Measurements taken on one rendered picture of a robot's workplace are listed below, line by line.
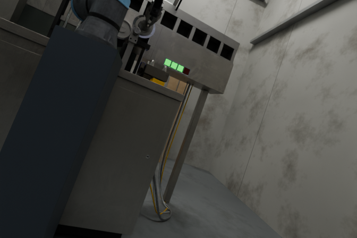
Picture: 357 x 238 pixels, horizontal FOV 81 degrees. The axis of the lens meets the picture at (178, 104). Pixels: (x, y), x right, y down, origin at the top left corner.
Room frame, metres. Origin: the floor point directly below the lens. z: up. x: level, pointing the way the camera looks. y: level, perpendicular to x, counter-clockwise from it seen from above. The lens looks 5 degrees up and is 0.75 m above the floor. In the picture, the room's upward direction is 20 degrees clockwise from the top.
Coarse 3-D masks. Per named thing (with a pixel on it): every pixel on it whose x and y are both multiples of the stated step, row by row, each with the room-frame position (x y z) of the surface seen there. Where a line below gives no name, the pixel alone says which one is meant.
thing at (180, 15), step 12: (132, 0) 1.64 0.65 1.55; (144, 0) 1.61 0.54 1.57; (144, 12) 1.69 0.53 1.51; (168, 12) 1.68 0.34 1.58; (180, 12) 1.70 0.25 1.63; (168, 24) 1.76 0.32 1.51; (180, 24) 1.79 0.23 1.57; (192, 24) 1.75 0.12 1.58; (204, 24) 1.78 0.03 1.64; (192, 36) 1.76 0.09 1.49; (204, 36) 1.86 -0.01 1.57; (216, 36) 1.83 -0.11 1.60; (204, 48) 1.81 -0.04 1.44; (216, 48) 1.90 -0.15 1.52; (228, 48) 1.94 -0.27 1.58; (228, 60) 1.90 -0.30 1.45
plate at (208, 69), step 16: (32, 0) 1.38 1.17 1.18; (48, 0) 1.41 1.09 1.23; (128, 16) 1.58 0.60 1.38; (160, 32) 1.67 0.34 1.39; (160, 48) 1.68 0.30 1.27; (176, 48) 1.73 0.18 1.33; (192, 48) 1.77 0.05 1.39; (160, 64) 1.70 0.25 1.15; (192, 64) 1.79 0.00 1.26; (208, 64) 1.83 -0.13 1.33; (224, 64) 1.88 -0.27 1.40; (192, 80) 1.83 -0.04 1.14; (208, 80) 1.85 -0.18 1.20; (224, 80) 1.90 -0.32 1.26
